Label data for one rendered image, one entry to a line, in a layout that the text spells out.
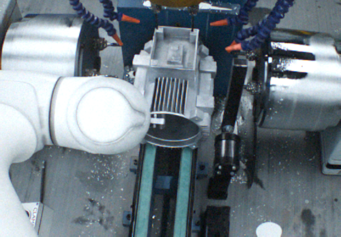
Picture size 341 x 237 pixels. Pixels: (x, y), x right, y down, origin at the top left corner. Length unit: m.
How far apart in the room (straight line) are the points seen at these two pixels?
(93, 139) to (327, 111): 0.64
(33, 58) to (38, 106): 0.45
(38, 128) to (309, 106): 0.64
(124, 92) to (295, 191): 0.79
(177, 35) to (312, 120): 0.37
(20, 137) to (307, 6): 1.29
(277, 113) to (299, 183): 0.30
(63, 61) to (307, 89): 0.55
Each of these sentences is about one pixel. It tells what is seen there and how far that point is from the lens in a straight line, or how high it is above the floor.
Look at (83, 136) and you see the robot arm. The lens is 0.58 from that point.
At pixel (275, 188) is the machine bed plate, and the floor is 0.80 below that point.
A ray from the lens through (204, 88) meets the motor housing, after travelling 1.07.
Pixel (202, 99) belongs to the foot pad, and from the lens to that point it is 1.04.
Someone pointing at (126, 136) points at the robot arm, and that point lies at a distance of 0.58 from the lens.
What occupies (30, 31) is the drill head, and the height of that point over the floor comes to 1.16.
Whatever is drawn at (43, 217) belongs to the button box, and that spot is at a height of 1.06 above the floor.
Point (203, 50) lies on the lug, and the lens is 1.11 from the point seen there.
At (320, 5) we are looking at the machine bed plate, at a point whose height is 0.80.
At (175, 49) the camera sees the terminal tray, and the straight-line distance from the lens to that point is 1.05.
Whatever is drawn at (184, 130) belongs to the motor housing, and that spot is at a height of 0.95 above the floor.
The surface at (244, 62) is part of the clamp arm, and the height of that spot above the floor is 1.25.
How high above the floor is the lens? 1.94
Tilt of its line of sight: 58 degrees down
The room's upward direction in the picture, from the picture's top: straight up
